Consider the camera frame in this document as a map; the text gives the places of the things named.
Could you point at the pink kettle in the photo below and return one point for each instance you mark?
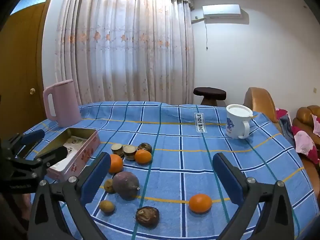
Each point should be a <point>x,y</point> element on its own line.
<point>65,105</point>

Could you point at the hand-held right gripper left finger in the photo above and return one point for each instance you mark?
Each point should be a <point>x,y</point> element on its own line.
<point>96,177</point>

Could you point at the blue plaid tablecloth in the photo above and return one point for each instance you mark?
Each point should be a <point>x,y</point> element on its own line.
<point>175,135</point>

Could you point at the large dark water chestnut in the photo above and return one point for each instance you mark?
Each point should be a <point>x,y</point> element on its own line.
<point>147,216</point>

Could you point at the orange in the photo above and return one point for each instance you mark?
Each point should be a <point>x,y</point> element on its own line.
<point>117,163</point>
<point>200,203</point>
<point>143,156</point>

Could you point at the small yellow-green fruit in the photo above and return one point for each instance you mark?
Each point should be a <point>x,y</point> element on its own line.
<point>107,206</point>
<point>109,187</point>

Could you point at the white air conditioner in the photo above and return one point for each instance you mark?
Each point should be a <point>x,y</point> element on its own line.
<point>221,10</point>

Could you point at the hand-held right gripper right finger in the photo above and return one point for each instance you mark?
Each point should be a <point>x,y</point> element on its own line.
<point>228,177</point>

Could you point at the small dark water chestnut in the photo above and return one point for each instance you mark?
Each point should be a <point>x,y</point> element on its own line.
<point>145,146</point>

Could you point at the brown leather sofa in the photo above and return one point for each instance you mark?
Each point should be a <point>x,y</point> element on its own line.
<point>303,115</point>

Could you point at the floral sheer curtain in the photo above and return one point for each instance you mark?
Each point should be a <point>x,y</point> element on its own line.
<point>125,42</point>

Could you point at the small yellow-green fruit lower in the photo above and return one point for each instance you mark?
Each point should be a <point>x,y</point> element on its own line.
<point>107,206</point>

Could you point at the brass door knob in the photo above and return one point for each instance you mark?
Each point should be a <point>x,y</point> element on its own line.
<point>32,91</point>

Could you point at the small yellow-green fruit upper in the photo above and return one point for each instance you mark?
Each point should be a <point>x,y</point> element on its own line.
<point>109,187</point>

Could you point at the purple round fruit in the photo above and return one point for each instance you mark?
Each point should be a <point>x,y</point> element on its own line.
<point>126,185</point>

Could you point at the white printed packet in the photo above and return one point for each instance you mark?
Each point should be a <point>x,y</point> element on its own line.
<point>73,143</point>

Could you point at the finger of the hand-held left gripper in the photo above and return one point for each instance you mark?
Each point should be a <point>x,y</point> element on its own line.
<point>32,136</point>
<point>56,153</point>

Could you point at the dark round stool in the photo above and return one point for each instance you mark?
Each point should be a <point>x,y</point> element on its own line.
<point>209,92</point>

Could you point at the white mug with blue print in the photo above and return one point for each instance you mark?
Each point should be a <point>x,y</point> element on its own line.
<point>235,122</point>

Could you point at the cut sugarcane piece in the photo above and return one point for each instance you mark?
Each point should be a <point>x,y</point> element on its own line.
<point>129,152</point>
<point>117,150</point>

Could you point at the blue patterned cloth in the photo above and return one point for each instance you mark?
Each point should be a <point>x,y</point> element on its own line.
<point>286,127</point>

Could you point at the wooden door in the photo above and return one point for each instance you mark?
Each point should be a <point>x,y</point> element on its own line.
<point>22,67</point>

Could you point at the pink tin box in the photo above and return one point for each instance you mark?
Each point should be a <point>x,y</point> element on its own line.
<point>83,152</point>

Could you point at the pink floral blanket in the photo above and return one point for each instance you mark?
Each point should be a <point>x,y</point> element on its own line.
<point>305,140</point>

